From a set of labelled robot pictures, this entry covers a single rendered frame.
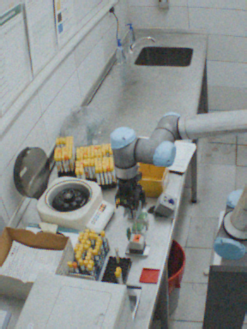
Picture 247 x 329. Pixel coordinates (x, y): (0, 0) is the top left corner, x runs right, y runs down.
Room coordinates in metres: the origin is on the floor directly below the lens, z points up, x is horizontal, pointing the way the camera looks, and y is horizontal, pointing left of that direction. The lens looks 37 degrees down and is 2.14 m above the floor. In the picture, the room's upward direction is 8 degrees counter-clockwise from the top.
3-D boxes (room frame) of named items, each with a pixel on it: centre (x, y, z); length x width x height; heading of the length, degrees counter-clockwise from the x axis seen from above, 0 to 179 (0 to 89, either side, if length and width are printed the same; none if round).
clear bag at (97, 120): (2.06, 0.14, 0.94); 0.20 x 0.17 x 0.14; 134
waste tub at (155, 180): (1.48, -0.11, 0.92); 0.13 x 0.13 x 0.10; 69
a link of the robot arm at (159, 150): (1.06, -0.11, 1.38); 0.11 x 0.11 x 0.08; 62
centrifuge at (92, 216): (1.35, 0.22, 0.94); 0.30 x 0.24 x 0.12; 63
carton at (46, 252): (1.03, 0.40, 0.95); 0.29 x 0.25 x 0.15; 72
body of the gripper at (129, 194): (1.09, -0.01, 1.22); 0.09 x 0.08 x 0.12; 161
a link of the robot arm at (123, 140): (1.09, -0.01, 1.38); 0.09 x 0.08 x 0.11; 62
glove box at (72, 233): (1.20, 0.32, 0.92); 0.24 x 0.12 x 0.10; 72
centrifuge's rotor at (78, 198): (1.36, 0.24, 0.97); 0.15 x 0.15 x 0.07
